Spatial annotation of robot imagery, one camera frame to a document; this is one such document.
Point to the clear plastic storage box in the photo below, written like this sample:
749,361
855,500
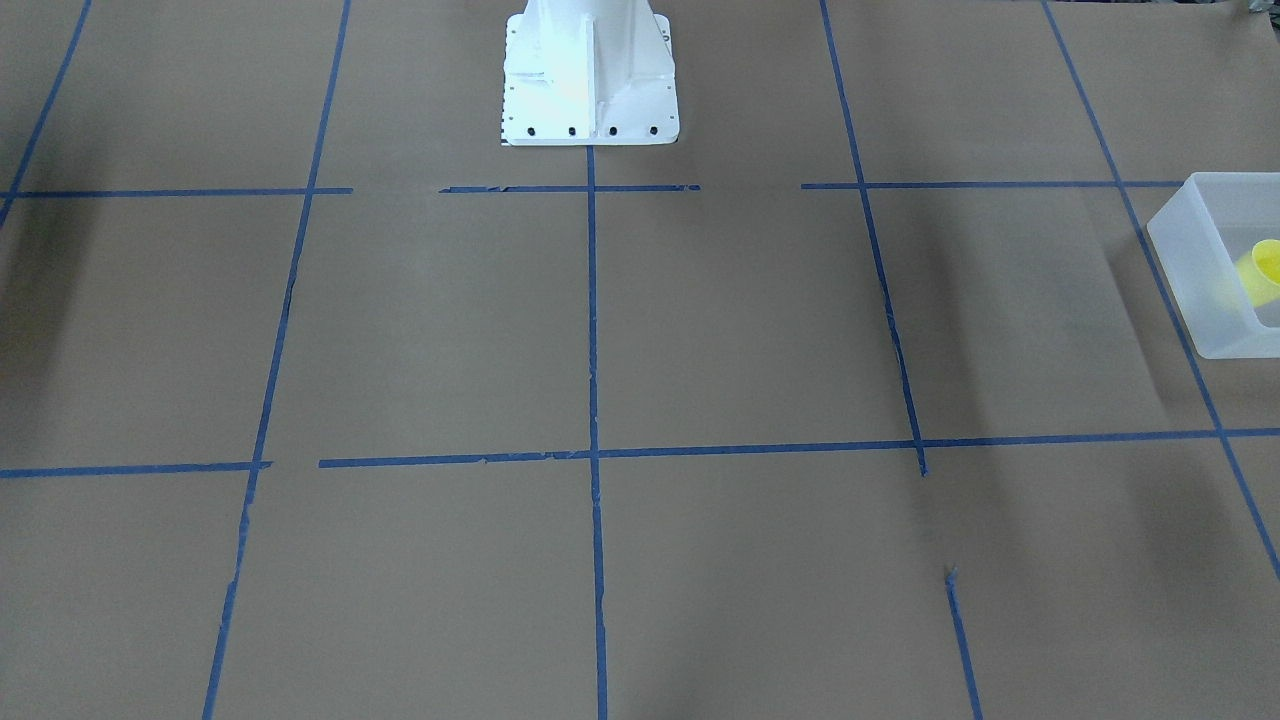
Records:
1204,237

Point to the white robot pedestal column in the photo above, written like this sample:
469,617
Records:
589,73

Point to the yellow plastic cup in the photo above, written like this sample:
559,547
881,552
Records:
1258,272

